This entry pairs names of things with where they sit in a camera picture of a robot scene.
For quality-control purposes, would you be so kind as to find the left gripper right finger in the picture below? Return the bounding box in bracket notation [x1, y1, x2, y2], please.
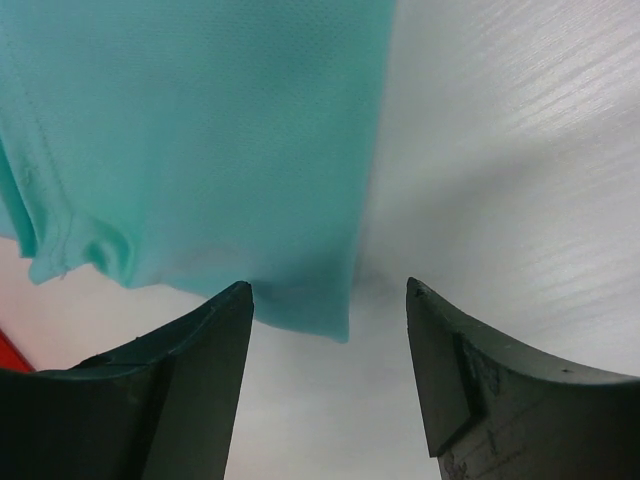
[406, 278, 639, 479]

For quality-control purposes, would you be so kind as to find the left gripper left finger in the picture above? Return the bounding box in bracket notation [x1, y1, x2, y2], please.
[1, 282, 254, 479]

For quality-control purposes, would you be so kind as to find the teal t-shirt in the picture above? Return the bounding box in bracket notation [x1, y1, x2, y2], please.
[1, 1, 395, 342]

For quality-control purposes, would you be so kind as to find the red plastic bin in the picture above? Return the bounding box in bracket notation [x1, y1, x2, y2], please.
[0, 331, 34, 373]

